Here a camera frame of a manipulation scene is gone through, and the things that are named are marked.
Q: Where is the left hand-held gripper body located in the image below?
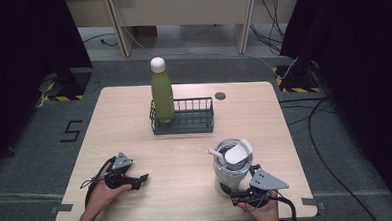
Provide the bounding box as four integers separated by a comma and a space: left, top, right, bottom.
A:
103, 150, 135, 191

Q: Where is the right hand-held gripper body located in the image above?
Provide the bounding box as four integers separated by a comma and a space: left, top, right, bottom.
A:
229, 167, 291, 209

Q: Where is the white tumbler with straw lid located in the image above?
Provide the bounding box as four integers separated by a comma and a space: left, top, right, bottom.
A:
205, 137, 257, 198

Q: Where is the dark wire basket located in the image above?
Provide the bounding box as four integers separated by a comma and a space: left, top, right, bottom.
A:
147, 96, 216, 137

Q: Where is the green bottle with white cap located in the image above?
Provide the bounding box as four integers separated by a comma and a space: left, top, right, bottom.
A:
149, 55, 177, 124

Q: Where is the person's right hand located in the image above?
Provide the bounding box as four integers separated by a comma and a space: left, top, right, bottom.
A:
236, 189, 281, 221

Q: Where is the person's left hand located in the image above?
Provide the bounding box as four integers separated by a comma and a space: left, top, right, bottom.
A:
83, 160, 135, 221

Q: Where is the grey tape piece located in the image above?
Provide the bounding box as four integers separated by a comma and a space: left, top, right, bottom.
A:
301, 196, 326, 211
49, 203, 74, 215

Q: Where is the black stand base, hazard tape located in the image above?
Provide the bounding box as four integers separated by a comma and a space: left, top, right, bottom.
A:
36, 67, 94, 103
271, 56, 323, 96

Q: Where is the black curtain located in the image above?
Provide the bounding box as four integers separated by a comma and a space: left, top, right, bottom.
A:
276, 0, 392, 221
0, 0, 97, 171

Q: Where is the beige desk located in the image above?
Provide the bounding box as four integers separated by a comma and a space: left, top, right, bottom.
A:
62, 0, 306, 63

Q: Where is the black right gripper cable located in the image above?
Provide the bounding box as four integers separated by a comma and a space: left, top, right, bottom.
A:
273, 189, 299, 221

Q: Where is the long black floor cable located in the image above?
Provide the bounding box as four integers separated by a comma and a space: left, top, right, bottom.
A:
306, 95, 381, 221

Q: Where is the thin black floor cable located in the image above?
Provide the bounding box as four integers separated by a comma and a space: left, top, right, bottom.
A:
278, 96, 340, 128

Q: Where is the short black floor cable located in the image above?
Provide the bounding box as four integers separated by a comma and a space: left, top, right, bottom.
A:
81, 32, 120, 49

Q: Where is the bundle of black cables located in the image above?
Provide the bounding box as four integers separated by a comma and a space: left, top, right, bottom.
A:
247, 0, 288, 56

